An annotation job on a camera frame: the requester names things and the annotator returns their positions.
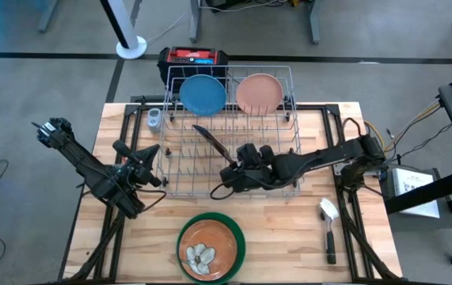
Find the black aluminium table frame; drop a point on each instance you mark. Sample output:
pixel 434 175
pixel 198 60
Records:
pixel 332 111

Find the red black power station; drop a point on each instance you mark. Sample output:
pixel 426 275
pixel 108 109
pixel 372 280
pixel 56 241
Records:
pixel 192 55

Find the green plate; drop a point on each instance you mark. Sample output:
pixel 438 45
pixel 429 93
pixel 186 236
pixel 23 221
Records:
pixel 241 245

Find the teal patterned plate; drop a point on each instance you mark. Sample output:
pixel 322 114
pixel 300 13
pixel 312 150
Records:
pixel 213 143

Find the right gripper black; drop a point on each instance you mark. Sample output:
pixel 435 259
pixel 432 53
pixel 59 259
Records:
pixel 265 166

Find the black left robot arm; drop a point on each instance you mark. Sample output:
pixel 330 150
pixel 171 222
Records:
pixel 75 158

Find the pink plate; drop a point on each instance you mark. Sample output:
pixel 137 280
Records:
pixel 259 94

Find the white booklet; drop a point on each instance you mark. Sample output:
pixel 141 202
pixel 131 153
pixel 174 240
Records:
pixel 415 192

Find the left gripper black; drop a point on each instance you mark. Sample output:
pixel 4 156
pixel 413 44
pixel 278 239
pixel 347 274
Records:
pixel 130 166

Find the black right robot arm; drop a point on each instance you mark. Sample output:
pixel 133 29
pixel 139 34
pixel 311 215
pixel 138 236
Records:
pixel 336 154

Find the grey table leg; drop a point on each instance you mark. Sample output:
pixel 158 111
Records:
pixel 47 16
pixel 195 20
pixel 315 21

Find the blue plate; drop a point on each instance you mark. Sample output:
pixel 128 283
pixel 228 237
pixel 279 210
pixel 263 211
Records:
pixel 202 95

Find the brown flower plate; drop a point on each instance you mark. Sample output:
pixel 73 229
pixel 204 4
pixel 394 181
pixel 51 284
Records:
pixel 210 237

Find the white round-base stand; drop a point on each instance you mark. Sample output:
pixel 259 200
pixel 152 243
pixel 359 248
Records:
pixel 130 45

